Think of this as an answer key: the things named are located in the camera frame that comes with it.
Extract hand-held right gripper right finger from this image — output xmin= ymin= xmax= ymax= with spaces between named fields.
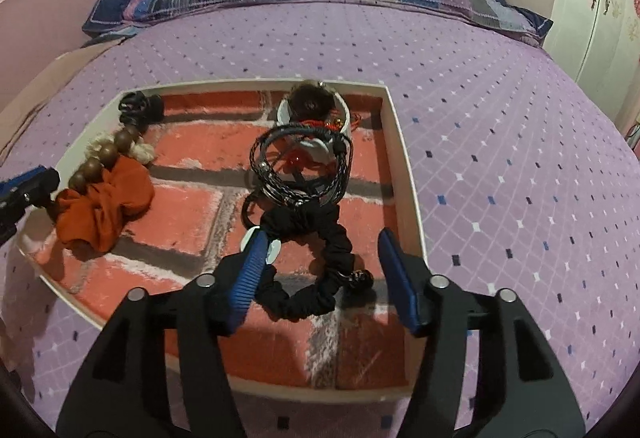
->
xmin=377 ymin=228 xmax=586 ymax=438

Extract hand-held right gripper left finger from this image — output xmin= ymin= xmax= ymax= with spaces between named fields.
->
xmin=56 ymin=230 xmax=274 ymax=438

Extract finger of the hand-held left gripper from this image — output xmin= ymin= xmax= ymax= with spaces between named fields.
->
xmin=0 ymin=167 xmax=62 ymax=225

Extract brown wooden bead bracelet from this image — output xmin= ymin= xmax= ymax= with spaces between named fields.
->
xmin=66 ymin=124 xmax=144 ymax=195

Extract orange fabric scrunchie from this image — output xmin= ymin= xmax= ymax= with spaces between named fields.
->
xmin=54 ymin=155 xmax=155 ymax=254

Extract white tray with brick lining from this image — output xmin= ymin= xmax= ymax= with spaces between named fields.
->
xmin=15 ymin=78 xmax=429 ymax=404

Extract black fabric scrunchie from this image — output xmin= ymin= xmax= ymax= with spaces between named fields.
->
xmin=241 ymin=205 xmax=376 ymax=321

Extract black leather cord bracelet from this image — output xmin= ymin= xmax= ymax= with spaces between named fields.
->
xmin=249 ymin=123 xmax=357 ymax=210

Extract cream satin scrunchie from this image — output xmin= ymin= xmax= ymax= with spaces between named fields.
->
xmin=86 ymin=130 xmax=157 ymax=165

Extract black hair tie red balls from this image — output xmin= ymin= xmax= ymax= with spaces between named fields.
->
xmin=241 ymin=150 xmax=309 ymax=231

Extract black hair claw clip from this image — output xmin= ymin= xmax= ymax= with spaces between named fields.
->
xmin=118 ymin=92 xmax=165 ymax=125

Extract gold watch with white strap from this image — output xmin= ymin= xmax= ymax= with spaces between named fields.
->
xmin=276 ymin=78 xmax=353 ymax=159

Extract brown teardrop pendant with cord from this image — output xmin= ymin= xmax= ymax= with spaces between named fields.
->
xmin=289 ymin=84 xmax=334 ymax=125

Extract beige blanket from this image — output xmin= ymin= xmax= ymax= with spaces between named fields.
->
xmin=0 ymin=40 xmax=121 ymax=159

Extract purple diamond pattern bedspread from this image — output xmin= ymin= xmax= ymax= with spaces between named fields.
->
xmin=0 ymin=2 xmax=640 ymax=438

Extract pink cushion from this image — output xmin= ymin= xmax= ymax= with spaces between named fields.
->
xmin=0 ymin=0 xmax=156 ymax=115

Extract white wardrobe with red decals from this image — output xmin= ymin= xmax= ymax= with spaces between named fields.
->
xmin=542 ymin=0 xmax=640 ymax=139

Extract red string bracelet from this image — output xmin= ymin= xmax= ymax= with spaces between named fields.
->
xmin=300 ymin=115 xmax=364 ymax=131

